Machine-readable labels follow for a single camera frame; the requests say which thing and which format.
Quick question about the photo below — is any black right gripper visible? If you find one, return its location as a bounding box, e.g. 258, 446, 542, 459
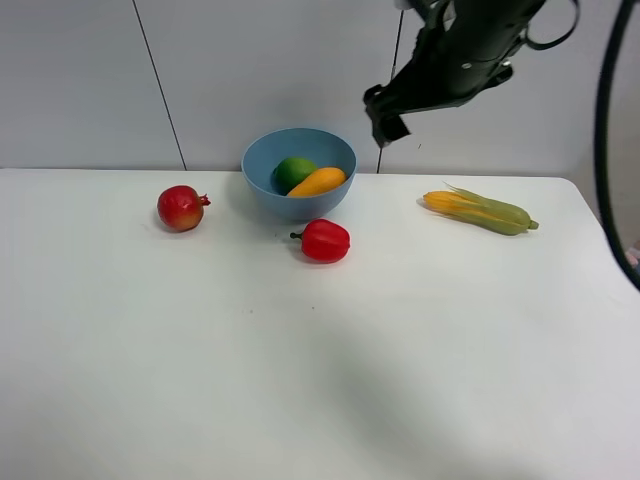
363, 0, 543, 147

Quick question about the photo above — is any orange mango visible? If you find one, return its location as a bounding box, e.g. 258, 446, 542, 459
287, 167, 347, 198

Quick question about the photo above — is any green lime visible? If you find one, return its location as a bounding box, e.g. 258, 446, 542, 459
272, 157, 317, 195

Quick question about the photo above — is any red pomegranate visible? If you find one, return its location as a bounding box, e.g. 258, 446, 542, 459
157, 185, 211, 232

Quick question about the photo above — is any blue bowl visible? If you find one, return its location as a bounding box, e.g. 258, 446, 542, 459
241, 128, 358, 223

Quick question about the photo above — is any corn cob with green husk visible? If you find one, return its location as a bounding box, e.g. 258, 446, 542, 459
423, 185, 539, 236

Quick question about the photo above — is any red bell pepper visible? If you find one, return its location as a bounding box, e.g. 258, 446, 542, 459
289, 219, 351, 263

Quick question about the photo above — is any black cable bundle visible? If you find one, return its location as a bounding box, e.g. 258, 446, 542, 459
519, 0, 640, 291

